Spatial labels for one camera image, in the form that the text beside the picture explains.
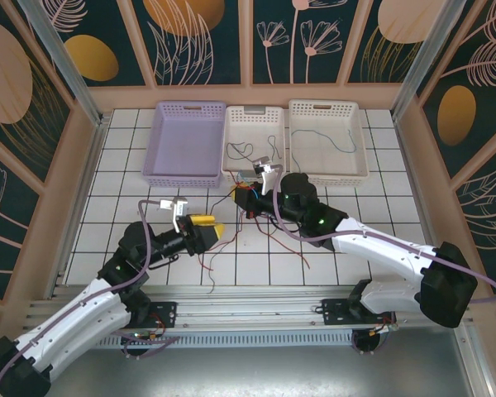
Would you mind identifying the metal sheet panel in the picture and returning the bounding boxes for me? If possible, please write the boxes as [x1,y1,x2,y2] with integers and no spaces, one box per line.
[7,347,493,397]

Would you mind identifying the thin blue wire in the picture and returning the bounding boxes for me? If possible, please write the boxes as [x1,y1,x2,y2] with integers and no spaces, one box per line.
[236,171,260,195]
[290,128,363,171]

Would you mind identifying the slotted grey cable duct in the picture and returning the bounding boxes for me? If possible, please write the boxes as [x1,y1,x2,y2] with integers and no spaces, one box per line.
[41,332,359,351]

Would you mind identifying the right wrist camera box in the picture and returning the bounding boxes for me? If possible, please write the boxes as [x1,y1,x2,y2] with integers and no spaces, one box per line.
[251,155,283,195]

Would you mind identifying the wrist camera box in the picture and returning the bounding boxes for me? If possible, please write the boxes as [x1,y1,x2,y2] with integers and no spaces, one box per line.
[160,198,190,231]
[251,155,283,195]

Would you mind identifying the purple plastic basket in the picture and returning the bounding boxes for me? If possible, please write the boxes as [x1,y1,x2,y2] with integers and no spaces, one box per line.
[142,101,227,189]

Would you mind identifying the cream plastic basket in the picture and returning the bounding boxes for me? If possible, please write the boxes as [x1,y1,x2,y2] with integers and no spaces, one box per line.
[288,98,371,188]

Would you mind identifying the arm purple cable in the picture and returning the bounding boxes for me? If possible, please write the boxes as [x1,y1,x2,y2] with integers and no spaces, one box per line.
[0,198,179,397]
[271,164,496,357]

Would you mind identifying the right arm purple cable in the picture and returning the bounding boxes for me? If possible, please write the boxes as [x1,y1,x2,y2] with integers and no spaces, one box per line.
[271,164,496,357]

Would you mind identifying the white basket with grey handles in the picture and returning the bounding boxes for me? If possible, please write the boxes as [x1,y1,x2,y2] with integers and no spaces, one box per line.
[222,105,290,185]

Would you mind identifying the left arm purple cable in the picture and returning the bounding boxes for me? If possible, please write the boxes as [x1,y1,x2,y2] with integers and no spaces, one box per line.
[0,198,179,397]

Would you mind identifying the aluminium side rail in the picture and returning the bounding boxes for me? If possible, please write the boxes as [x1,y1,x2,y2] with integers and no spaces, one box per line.
[47,115,108,299]

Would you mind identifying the small power lead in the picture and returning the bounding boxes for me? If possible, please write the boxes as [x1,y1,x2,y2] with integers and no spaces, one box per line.
[122,318,169,344]
[367,312,398,337]

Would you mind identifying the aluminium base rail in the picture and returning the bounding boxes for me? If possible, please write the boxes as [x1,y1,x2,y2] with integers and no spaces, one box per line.
[22,285,475,332]

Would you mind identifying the aluminium corner post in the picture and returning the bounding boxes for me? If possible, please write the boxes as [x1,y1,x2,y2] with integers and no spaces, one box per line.
[392,0,468,121]
[18,0,104,125]

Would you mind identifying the thin dark wire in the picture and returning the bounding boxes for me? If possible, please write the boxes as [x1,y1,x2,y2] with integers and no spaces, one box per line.
[226,141,254,161]
[266,135,284,160]

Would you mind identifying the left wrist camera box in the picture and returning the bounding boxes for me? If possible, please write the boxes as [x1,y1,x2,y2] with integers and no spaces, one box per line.
[160,198,190,231]

